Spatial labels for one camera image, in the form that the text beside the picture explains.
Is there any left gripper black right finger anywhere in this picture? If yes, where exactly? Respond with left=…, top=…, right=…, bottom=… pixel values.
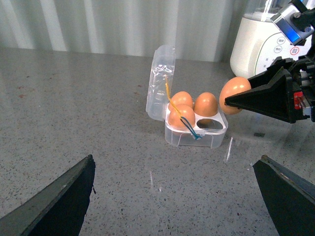
left=253, top=155, right=315, bottom=236

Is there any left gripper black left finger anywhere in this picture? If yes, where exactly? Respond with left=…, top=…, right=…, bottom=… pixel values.
left=0, top=155, right=95, bottom=236

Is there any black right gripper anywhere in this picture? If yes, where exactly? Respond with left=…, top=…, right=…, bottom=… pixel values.
left=225, top=56, right=315, bottom=123

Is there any brown egg carried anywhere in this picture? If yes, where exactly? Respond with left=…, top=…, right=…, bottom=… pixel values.
left=219, top=77, right=252, bottom=115

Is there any clear plastic egg box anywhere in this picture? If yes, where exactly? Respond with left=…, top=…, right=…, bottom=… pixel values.
left=146, top=45, right=228, bottom=148

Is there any brown egg back right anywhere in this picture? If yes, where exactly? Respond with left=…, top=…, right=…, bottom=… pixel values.
left=194, top=92, right=218, bottom=117

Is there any brown egg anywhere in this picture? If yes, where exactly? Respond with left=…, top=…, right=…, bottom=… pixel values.
left=168, top=91, right=193, bottom=111
left=168, top=104, right=195, bottom=129
left=194, top=92, right=218, bottom=117

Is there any brown egg front left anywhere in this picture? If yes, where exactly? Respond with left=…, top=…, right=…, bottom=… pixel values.
left=168, top=104, right=195, bottom=129

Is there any brown egg back left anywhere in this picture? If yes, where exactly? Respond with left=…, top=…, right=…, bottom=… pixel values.
left=168, top=91, right=193, bottom=111

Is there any white Joyoung blender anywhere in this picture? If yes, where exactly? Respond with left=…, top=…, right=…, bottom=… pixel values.
left=230, top=0, right=311, bottom=78

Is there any silver blue wrist camera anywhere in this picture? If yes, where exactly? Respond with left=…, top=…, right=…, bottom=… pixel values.
left=271, top=0, right=315, bottom=46

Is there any blue loop string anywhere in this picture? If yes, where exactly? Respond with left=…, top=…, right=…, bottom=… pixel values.
left=181, top=117, right=203, bottom=140

